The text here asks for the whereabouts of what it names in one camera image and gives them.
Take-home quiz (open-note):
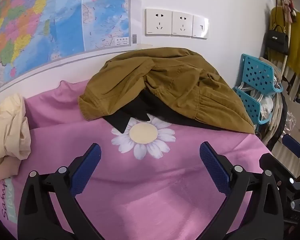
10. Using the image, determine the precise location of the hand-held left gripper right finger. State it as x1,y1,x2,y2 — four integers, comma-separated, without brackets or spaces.
199,141,284,240

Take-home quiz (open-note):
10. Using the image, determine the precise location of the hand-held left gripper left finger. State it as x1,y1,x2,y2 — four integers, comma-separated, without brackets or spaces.
17,142,105,240

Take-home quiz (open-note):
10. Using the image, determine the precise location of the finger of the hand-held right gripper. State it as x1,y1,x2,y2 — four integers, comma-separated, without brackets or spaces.
259,152,297,189
282,134,300,165

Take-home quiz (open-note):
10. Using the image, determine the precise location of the beige pink garment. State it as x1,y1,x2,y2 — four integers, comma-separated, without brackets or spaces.
0,155,22,184

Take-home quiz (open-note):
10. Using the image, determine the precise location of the cream garment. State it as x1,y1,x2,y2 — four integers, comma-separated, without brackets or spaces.
0,93,32,173

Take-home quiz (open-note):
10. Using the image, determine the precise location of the olive brown jacket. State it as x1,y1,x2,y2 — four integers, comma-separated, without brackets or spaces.
78,47,255,134

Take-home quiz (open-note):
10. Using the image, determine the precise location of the bundle of white clothes hangers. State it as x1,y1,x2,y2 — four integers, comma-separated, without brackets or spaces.
250,75,283,107

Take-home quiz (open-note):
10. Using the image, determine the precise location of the pink daisy print blanket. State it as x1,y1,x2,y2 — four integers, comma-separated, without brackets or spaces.
0,79,273,240

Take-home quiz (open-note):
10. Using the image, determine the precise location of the black garment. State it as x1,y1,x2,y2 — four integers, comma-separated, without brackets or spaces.
101,90,225,133

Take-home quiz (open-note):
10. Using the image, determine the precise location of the blue perforated plastic rack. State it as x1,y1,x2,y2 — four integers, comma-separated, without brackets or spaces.
232,53,283,125

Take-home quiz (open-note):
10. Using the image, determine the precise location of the white coat rack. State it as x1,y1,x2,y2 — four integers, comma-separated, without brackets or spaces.
275,0,292,68

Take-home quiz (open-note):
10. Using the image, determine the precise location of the mustard yellow sweater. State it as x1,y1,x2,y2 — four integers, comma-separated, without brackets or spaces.
266,6,300,100

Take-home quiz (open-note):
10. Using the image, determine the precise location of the black handbag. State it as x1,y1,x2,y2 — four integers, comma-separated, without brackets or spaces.
266,25,290,55

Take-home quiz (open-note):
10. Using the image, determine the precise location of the beige plush toy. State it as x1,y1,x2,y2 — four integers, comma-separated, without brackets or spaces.
279,0,298,23

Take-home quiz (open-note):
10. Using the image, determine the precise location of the white wall data socket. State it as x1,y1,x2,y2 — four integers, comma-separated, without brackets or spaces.
192,15,209,39

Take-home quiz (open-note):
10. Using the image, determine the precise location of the colourful wall map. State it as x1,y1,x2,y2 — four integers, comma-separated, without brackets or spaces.
0,0,132,98

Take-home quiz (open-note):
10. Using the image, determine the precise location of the white wall power socket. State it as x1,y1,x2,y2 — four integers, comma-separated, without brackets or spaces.
145,8,172,35
172,11,193,37

